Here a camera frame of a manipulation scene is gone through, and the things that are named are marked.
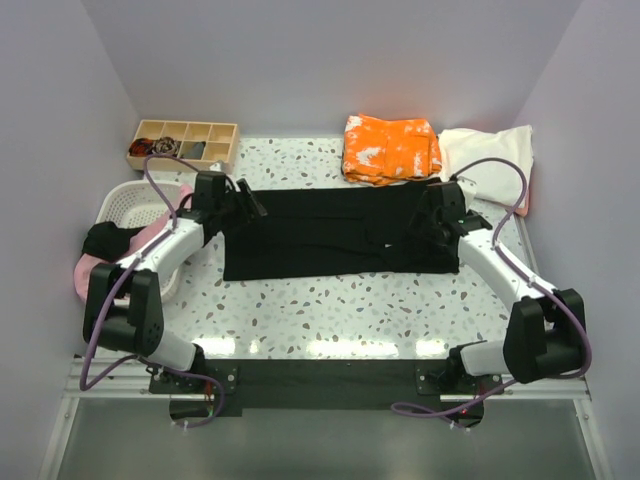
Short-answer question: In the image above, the black t-shirt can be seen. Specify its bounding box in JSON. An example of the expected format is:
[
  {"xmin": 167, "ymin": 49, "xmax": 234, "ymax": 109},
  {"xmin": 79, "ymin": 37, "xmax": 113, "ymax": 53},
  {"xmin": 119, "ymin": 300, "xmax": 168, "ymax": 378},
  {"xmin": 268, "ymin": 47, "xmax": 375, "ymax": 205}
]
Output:
[{"xmin": 223, "ymin": 182, "xmax": 459, "ymax": 282}]

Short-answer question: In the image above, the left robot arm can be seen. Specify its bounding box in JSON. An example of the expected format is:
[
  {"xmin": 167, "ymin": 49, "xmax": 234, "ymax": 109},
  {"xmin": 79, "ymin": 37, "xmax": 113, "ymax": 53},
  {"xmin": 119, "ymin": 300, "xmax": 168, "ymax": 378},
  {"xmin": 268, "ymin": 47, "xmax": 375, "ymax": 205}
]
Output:
[{"xmin": 81, "ymin": 171, "xmax": 267, "ymax": 392}]

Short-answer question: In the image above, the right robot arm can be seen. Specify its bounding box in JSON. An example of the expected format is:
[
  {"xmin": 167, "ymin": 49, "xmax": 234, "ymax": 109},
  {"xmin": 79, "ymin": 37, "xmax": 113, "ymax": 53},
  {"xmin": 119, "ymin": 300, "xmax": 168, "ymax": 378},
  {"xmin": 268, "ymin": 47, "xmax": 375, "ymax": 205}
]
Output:
[{"xmin": 409, "ymin": 182, "xmax": 590, "ymax": 393}]

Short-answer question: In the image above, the grey rolled fabric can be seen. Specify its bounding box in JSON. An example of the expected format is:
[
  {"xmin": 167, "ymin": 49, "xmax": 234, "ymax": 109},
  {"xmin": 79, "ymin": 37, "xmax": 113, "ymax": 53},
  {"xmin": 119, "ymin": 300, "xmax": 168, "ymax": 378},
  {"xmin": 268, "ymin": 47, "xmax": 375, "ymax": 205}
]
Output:
[{"xmin": 180, "ymin": 141, "xmax": 206, "ymax": 160}]

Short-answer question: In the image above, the wooden compartment box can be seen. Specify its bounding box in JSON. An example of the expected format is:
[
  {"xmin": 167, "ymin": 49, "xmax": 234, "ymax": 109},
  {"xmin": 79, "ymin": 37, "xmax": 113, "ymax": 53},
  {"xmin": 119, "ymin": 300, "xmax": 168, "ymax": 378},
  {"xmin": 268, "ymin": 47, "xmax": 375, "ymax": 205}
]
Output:
[{"xmin": 126, "ymin": 119, "xmax": 240, "ymax": 173}]

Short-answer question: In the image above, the brown patterned rolled fabric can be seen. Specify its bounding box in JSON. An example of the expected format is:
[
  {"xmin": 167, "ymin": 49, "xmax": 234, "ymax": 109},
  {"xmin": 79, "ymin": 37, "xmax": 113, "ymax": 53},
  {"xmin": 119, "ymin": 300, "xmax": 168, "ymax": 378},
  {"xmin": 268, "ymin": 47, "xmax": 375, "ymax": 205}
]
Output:
[{"xmin": 151, "ymin": 136, "xmax": 181, "ymax": 156}]

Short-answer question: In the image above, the pink folded t-shirt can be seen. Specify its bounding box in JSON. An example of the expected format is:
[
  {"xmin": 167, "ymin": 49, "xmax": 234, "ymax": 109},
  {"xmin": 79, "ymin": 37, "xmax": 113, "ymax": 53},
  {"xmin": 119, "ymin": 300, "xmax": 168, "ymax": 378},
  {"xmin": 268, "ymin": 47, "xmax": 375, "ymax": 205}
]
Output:
[{"xmin": 514, "ymin": 194, "xmax": 530, "ymax": 217}]

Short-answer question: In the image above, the red black rolled fabric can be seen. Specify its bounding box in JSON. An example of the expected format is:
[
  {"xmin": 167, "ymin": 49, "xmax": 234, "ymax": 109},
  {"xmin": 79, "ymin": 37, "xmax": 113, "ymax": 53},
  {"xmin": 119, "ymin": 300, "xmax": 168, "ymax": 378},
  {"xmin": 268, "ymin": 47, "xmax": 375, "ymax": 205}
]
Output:
[{"xmin": 128, "ymin": 138, "xmax": 155, "ymax": 157}]

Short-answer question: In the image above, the white laundry basket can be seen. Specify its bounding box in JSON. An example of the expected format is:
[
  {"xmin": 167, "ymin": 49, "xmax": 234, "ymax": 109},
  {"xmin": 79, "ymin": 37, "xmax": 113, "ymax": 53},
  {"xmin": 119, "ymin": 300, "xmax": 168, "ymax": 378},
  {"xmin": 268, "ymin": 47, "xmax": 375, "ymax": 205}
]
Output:
[{"xmin": 96, "ymin": 180, "xmax": 187, "ymax": 303}]

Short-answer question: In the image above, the orange white folded t-shirt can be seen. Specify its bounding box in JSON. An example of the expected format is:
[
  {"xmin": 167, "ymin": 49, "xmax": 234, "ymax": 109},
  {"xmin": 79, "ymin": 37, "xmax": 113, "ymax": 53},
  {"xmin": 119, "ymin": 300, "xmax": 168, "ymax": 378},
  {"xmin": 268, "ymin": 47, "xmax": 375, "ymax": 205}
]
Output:
[{"xmin": 342, "ymin": 114, "xmax": 443, "ymax": 186}]

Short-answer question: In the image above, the black garment in basket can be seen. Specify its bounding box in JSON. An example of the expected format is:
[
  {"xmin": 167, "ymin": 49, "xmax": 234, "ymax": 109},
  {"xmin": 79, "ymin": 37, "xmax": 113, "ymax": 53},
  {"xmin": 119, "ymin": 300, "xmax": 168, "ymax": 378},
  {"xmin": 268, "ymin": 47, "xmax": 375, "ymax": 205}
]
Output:
[{"xmin": 82, "ymin": 221, "xmax": 142, "ymax": 263}]

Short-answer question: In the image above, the pink t-shirt in basket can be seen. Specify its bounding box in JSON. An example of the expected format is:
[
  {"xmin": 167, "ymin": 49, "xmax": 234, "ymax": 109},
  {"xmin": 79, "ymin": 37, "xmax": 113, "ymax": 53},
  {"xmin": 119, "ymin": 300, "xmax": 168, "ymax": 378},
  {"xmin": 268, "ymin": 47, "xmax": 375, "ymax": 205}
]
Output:
[{"xmin": 74, "ymin": 213, "xmax": 170, "ymax": 300}]

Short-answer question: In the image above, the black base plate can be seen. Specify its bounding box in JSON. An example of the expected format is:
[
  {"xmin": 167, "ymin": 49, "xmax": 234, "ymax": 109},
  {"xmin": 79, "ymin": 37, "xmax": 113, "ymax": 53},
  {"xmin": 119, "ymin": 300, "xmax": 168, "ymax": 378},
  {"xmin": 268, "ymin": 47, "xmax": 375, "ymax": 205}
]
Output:
[{"xmin": 147, "ymin": 360, "xmax": 507, "ymax": 425}]

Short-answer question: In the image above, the aluminium rail frame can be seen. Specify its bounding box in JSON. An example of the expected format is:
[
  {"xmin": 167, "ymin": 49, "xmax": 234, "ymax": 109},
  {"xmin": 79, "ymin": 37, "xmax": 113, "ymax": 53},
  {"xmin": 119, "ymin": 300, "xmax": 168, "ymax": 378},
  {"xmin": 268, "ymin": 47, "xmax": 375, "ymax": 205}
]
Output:
[{"xmin": 38, "ymin": 319, "xmax": 614, "ymax": 480}]

